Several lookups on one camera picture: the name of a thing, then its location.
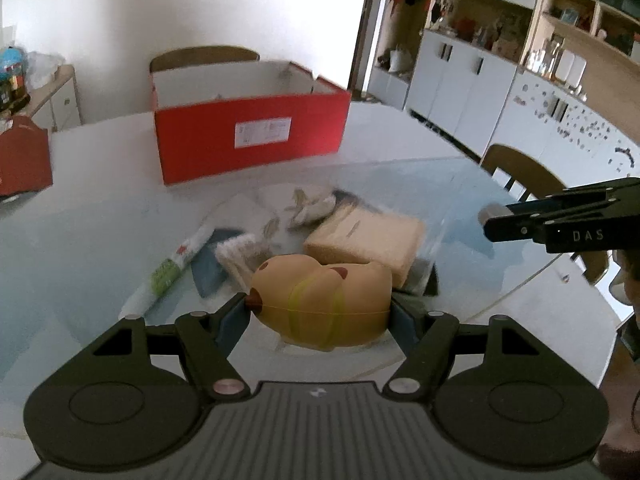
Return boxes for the white cotton swab pack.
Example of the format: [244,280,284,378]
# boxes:
[215,234,271,286]

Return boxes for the glass jar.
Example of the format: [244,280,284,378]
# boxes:
[542,35,563,76]

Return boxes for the colourful pencil holder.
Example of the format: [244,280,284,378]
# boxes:
[0,72,32,113]

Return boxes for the yellow plush toy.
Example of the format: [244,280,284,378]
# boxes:
[248,254,393,352]

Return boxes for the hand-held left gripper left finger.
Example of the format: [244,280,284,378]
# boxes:
[91,292,252,402]

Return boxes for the white leaf-print pack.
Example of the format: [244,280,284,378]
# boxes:
[260,187,341,241]

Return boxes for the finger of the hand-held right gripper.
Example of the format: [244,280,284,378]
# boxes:
[478,204,548,244]
[505,177,640,217]

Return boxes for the white wooden wall cabinet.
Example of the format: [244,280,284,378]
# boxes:
[367,0,640,201]

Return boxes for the white plastic bag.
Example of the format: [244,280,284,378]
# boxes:
[25,51,63,88]

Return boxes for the white green tube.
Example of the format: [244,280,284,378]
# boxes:
[142,220,216,317]

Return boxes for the wooden slat-back chair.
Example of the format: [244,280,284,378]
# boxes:
[149,46,261,73]
[480,143,613,286]

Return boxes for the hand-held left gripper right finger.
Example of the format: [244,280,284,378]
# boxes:
[382,292,544,402]

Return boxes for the white canisters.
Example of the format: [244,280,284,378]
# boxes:
[555,50,587,86]

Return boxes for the red paper box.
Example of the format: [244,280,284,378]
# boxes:
[0,115,54,197]

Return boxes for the blue globe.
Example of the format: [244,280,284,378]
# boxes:
[0,46,28,78]

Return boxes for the white wooden sideboard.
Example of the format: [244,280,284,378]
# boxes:
[20,64,82,133]

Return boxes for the red cardboard box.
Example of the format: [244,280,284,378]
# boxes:
[149,60,352,187]

